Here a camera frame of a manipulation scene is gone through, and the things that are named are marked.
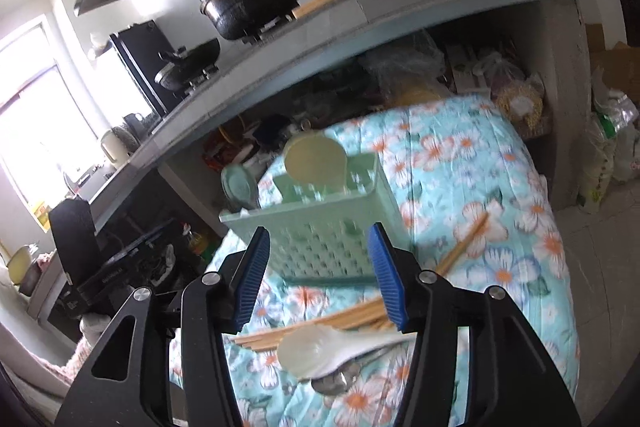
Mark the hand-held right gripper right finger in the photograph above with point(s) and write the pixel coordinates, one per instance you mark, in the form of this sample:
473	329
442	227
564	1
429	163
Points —
387	277

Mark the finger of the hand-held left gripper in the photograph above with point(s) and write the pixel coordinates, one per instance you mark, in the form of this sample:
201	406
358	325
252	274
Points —
140	247

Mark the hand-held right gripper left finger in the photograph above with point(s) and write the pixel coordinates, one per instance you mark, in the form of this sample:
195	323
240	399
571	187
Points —
250	277

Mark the wooden chopstick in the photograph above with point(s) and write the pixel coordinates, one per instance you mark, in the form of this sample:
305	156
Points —
465	239
350	309
260	346
350	316
350	323

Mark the green plastic utensil holder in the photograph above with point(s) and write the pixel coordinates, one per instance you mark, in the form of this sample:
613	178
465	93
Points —
320	247

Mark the white plastic rice spoon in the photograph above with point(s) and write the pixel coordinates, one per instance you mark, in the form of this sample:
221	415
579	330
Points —
305	352

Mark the metal spoon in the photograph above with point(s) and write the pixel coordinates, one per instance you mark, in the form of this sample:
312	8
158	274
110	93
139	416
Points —
335	382

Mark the person's left forearm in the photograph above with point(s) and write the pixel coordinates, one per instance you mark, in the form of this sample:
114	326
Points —
95	327

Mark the cooking oil bottle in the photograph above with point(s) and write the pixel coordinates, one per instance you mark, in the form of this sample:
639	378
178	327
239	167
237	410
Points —
197	243

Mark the stack of white bowls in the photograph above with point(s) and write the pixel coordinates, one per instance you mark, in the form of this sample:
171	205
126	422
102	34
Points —
240	187

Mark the cream kettle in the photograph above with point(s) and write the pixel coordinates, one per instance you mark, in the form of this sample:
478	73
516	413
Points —
114	149

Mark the round woven trivet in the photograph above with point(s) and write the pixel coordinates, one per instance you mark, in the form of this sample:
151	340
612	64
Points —
127	138

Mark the red printed packet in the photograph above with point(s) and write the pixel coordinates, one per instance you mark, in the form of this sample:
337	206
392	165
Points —
217	152

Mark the beige rice paddle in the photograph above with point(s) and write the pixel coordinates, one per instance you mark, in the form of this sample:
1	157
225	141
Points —
315	162

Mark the kitchen window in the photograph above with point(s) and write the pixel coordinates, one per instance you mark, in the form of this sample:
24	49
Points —
40	117

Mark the floral blanket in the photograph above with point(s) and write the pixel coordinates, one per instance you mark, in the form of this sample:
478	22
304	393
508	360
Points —
475	157

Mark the black wok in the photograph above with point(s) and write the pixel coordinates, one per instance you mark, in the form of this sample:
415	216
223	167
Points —
185	62

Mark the large clear plastic bag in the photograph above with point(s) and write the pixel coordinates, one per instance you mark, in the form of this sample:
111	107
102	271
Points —
405	62

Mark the black gas stove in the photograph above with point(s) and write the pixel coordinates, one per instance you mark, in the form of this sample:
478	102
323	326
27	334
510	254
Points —
270	27

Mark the heap of plastic bags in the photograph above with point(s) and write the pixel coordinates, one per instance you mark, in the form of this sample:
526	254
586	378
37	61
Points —
610	147

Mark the cardboard box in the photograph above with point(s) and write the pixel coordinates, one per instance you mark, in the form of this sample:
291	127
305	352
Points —
615	62

